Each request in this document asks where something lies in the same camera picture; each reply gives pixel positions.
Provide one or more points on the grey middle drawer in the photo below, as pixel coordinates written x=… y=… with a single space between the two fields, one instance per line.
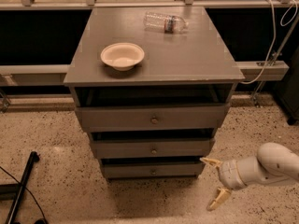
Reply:
x=146 y=149

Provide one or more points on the grey bottom drawer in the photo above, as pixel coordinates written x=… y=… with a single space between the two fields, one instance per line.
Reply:
x=151 y=170

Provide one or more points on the black stand leg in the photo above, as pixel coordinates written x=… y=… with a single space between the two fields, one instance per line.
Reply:
x=14 y=192

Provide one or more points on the grey top drawer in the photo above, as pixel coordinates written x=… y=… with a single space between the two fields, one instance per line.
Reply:
x=147 y=118

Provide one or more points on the grey drawer cabinet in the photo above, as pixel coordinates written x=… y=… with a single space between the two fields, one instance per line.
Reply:
x=192 y=68

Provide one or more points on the dark robot base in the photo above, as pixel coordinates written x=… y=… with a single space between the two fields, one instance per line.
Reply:
x=287 y=90

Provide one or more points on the metal railing frame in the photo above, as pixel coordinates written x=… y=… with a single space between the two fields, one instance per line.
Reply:
x=39 y=38

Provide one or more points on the clear plastic water bottle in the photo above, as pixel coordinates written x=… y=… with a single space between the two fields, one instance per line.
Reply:
x=169 y=24

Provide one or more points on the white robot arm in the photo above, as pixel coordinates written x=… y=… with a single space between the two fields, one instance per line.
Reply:
x=272 y=165

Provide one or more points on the white paper bowl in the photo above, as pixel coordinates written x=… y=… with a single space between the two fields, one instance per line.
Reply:
x=122 y=56

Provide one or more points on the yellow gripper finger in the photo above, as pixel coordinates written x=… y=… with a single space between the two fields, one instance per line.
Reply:
x=212 y=162
x=221 y=195

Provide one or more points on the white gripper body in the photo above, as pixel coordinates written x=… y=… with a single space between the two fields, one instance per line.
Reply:
x=228 y=173

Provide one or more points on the grey drawer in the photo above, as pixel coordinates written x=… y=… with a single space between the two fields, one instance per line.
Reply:
x=147 y=118
x=151 y=170
x=146 y=149

